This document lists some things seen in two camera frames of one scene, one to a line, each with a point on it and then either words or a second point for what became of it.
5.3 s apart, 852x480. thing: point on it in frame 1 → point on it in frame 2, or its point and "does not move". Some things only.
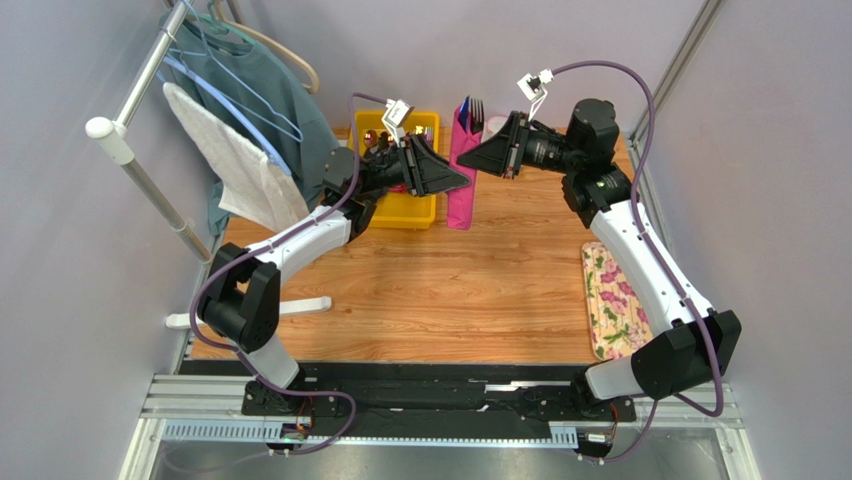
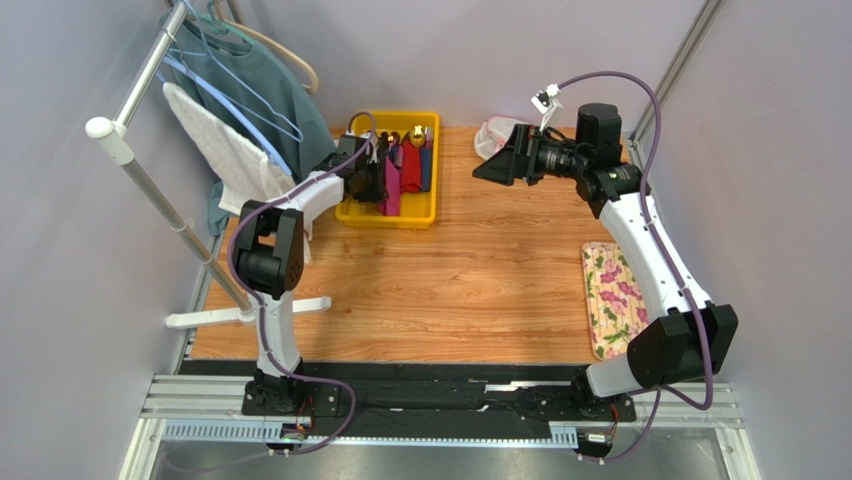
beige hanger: (254, 34) does not move
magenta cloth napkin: (460, 202) → (391, 204)
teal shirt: (246, 83) does not move
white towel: (251, 184) does not move
